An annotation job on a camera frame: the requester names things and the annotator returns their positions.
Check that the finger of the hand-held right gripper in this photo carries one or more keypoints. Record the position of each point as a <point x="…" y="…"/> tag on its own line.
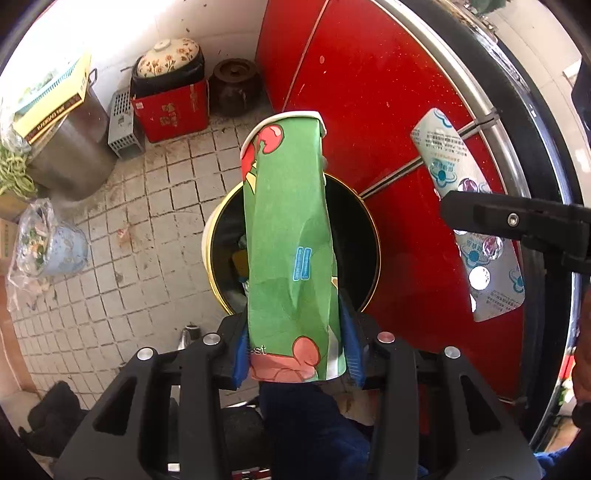
<point x="508" y="219"/>

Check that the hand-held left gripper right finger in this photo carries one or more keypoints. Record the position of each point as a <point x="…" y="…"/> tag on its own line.
<point x="353" y="355"/>

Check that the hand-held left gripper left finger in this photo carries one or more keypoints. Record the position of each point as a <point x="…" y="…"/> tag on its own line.
<point x="240" y="369"/>

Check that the silver pill blister pack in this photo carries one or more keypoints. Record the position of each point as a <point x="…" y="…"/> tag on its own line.
<point x="443" y="152"/>

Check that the yellow sponge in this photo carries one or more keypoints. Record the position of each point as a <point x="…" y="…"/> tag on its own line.
<point x="240" y="263"/>

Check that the yellow bin with black liner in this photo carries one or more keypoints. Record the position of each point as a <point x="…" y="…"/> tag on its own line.
<point x="351" y="230"/>

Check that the crushed green paper cup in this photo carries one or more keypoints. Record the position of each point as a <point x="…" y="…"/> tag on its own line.
<point x="286" y="230"/>

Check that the chrome metal fitting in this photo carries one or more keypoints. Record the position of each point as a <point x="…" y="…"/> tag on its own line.
<point x="188" y="337"/>

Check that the blue fleece clothing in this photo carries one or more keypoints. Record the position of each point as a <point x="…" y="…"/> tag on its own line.
<point x="300" y="429"/>

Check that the black cloth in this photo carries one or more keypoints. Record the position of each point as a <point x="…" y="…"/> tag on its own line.
<point x="51" y="410"/>

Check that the blue bowl of scraps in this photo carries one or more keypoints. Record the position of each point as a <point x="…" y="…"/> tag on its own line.
<point x="64" y="249"/>

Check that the red cardboard box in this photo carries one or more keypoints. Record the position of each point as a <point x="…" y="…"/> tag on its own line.
<point x="171" y="115"/>

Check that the brown cardboard box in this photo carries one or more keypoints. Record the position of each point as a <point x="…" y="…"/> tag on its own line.
<point x="5" y="240"/>

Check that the grey plastic basket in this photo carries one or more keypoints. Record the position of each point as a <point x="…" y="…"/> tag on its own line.
<point x="122" y="124"/>

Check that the large steel stockpot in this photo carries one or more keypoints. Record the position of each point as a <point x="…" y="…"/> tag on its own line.
<point x="69" y="152"/>

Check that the brown clay jar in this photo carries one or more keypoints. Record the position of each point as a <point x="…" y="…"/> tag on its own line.
<point x="235" y="87"/>

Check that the black cooking pot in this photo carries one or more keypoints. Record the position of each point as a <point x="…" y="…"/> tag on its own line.
<point x="161" y="85"/>

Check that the green beans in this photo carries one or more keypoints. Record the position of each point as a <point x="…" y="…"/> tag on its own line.
<point x="14" y="170"/>

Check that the floral ceramic lid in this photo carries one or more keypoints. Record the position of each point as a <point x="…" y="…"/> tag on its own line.
<point x="168" y="57"/>

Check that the yellow printed cardboard box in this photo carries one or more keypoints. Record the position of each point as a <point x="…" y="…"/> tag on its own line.
<point x="51" y="106"/>

